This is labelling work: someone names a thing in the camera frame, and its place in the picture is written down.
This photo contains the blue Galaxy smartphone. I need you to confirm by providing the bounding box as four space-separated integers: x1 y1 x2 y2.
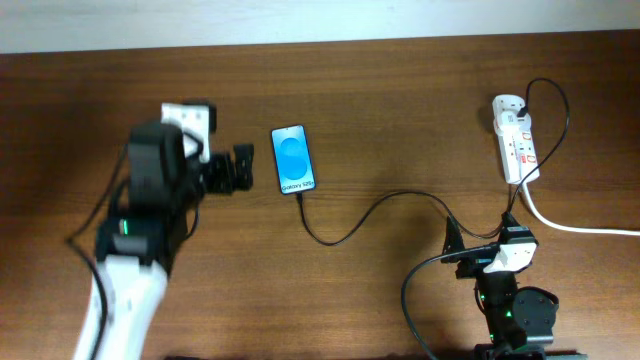
271 125 316 195

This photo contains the black USB charging cable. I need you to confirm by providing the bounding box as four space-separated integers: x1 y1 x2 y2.
295 77 571 247

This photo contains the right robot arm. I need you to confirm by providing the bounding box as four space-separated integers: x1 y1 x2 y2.
443 213 559 359

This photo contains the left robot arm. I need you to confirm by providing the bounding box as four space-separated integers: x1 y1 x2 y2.
74 122 254 359

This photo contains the white USB charger plug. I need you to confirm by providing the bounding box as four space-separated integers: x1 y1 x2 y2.
492 94 531 128

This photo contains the white power strip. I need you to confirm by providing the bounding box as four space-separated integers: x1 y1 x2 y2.
494 112 540 185

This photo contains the white power strip cord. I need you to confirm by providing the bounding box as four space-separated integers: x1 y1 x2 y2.
520 167 640 237

